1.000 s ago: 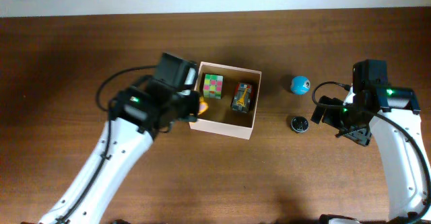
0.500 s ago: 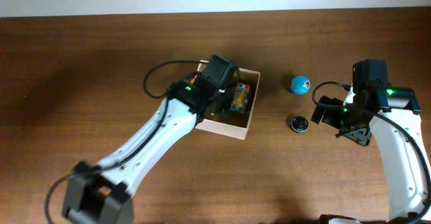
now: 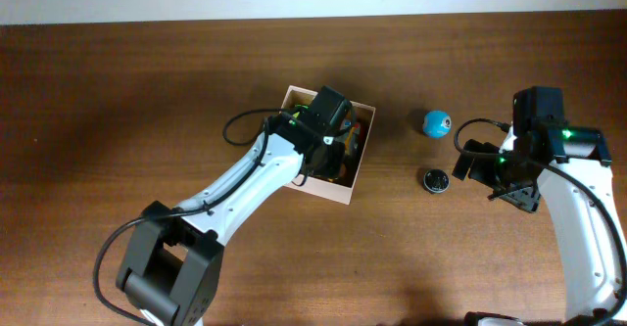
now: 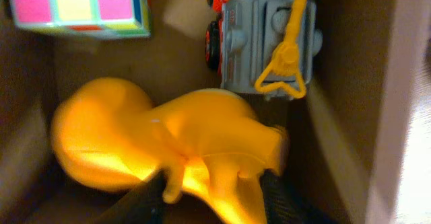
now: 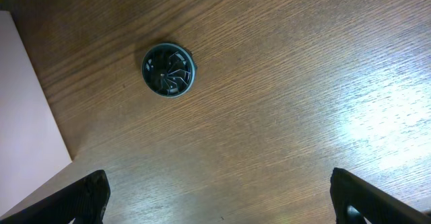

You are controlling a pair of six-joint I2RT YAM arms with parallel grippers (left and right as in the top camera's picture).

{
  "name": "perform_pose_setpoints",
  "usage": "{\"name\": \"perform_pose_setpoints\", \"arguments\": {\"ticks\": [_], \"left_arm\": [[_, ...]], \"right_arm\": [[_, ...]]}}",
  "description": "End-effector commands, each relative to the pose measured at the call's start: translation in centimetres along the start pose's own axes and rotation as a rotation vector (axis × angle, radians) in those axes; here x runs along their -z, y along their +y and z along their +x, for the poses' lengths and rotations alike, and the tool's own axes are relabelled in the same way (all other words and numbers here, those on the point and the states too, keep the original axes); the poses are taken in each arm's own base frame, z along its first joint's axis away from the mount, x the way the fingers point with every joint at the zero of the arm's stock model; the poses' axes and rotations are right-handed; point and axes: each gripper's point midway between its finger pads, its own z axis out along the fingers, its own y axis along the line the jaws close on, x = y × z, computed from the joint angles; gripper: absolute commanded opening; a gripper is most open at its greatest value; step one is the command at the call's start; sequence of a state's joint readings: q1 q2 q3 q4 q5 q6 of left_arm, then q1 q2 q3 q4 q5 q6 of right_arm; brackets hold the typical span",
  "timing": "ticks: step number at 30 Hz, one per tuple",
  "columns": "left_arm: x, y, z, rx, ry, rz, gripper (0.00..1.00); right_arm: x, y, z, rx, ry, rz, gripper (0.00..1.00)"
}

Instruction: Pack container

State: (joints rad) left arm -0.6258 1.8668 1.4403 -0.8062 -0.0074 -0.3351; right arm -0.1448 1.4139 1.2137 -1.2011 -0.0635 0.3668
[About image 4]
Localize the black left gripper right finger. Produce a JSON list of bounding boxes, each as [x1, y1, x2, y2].
[[259, 169, 337, 224]]

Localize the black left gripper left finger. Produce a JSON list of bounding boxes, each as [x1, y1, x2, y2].
[[94, 170, 167, 224]]

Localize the orange toy hippo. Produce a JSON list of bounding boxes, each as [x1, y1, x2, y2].
[[51, 77, 288, 223]]

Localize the grey red toy truck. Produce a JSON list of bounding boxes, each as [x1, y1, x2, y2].
[[205, 0, 323, 100]]

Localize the pastel puzzle cube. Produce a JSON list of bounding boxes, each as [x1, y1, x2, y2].
[[9, 0, 152, 40]]

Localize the open white cardboard box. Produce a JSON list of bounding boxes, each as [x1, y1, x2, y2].
[[1, 0, 430, 223]]

